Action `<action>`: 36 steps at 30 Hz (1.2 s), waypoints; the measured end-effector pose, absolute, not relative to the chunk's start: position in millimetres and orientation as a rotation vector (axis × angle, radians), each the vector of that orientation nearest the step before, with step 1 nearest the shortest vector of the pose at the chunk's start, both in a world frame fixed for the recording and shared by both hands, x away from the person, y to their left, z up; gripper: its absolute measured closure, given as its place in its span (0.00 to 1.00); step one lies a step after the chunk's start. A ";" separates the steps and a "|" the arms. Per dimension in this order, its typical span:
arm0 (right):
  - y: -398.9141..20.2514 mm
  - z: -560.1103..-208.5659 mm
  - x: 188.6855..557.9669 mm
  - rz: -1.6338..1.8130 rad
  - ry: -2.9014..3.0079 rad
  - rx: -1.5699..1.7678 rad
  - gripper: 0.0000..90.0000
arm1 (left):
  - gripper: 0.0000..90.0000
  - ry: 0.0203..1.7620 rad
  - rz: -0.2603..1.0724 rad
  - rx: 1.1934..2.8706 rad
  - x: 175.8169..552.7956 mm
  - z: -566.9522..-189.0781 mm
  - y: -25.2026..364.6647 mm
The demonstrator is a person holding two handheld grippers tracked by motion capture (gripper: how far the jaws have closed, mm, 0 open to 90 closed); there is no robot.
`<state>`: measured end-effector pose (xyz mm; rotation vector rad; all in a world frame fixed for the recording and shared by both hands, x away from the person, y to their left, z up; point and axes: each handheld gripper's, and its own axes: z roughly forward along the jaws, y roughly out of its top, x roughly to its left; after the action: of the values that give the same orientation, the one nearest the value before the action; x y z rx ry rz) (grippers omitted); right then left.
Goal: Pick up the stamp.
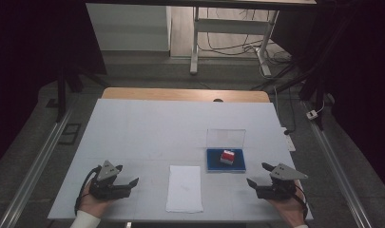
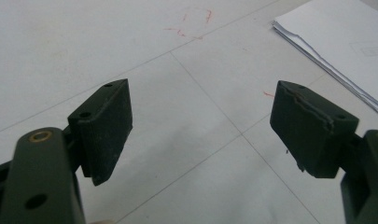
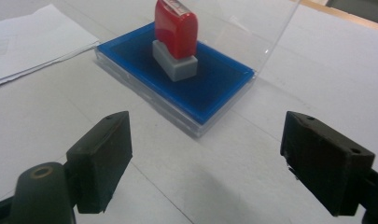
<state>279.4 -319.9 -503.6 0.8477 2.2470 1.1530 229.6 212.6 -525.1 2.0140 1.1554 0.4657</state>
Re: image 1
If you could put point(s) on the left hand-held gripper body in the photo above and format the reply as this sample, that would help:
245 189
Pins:
107 172

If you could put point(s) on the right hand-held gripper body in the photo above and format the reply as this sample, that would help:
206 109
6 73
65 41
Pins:
285 173

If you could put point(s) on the red and white stamp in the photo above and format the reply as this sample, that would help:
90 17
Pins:
227 157

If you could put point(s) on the blue ink pad box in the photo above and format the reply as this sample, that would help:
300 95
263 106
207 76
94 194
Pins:
215 164

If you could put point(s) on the person's left hand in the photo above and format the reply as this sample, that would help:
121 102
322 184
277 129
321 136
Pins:
92 204

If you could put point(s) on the person's right hand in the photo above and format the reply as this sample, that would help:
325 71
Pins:
291 210

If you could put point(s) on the white power strip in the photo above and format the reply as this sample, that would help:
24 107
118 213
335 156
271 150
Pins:
290 142

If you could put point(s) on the white table cover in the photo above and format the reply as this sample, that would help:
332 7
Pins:
149 133

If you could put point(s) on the white paper sheet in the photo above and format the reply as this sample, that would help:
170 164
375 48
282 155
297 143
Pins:
184 190

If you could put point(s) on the small white adapter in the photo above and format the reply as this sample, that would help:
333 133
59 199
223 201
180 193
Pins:
311 114

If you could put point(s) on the small dark round knob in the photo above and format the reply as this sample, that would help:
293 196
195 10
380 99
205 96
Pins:
218 100

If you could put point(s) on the black stand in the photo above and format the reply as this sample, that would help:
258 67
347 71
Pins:
313 85
61 91

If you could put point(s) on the wooden table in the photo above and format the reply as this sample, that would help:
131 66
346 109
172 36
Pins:
180 94

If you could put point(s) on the dark curtain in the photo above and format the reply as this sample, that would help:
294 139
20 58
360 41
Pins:
361 63
28 57

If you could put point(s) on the grey cabinet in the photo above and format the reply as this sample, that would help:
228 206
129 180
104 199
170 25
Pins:
130 28

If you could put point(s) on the metal floor rail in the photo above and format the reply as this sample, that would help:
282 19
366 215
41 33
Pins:
38 164
336 164

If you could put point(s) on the black floor frame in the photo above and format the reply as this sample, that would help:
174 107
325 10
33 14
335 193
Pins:
69 133

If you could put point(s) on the white desk frame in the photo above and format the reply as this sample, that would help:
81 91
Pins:
231 26

